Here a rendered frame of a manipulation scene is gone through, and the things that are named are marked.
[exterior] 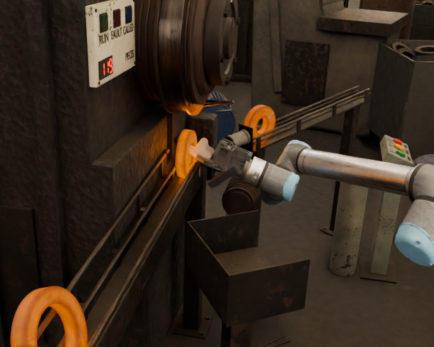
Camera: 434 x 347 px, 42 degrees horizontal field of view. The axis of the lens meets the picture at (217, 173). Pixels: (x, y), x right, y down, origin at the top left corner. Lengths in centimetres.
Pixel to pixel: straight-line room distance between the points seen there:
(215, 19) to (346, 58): 281
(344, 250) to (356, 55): 206
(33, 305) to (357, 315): 159
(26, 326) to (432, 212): 101
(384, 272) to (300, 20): 230
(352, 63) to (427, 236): 292
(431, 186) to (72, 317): 95
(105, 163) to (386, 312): 146
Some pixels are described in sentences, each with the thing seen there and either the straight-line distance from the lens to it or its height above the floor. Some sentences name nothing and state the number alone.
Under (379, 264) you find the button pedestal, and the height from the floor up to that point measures 6.
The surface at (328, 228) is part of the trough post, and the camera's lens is 300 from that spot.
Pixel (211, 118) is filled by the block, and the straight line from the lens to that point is 199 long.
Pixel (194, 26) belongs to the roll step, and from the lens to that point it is 154.
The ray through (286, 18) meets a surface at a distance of 441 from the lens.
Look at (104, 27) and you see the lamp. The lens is 134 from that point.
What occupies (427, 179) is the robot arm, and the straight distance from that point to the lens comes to 159.
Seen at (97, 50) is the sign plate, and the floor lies 114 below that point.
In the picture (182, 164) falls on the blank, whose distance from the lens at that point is 175.
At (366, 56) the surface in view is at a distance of 429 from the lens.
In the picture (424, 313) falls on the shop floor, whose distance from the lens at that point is 252.
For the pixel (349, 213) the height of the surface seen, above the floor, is 32.
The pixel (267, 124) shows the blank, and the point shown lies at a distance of 227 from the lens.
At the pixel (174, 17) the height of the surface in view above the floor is 119.
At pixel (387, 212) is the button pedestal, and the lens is 254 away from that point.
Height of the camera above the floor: 139
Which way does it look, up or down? 23 degrees down
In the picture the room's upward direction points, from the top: 2 degrees clockwise
